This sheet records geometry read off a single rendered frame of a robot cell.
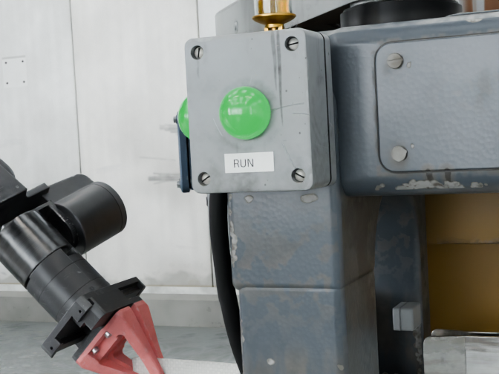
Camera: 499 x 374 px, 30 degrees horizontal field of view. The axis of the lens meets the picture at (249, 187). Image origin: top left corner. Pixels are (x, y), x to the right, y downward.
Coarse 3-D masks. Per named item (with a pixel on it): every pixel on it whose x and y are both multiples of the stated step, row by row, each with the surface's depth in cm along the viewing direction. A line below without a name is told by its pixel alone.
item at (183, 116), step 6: (186, 96) 56; (186, 102) 55; (180, 108) 55; (186, 108) 55; (180, 114) 55; (186, 114) 55; (180, 120) 55; (186, 120) 55; (180, 126) 56; (186, 126) 55; (186, 132) 55
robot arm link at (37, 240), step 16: (48, 208) 88; (16, 224) 84; (32, 224) 84; (48, 224) 85; (64, 224) 87; (0, 240) 84; (16, 240) 83; (32, 240) 83; (48, 240) 84; (64, 240) 85; (0, 256) 84; (16, 256) 83; (32, 256) 83; (16, 272) 83
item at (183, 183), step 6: (174, 120) 103; (180, 132) 103; (180, 138) 103; (186, 138) 103; (180, 144) 103; (186, 144) 103; (180, 150) 103; (186, 150) 103; (180, 156) 103; (186, 156) 103; (180, 162) 103; (186, 162) 103; (180, 168) 103; (186, 168) 103; (180, 174) 103; (186, 174) 103; (180, 180) 103; (186, 180) 103; (180, 186) 104; (186, 186) 103; (186, 192) 104
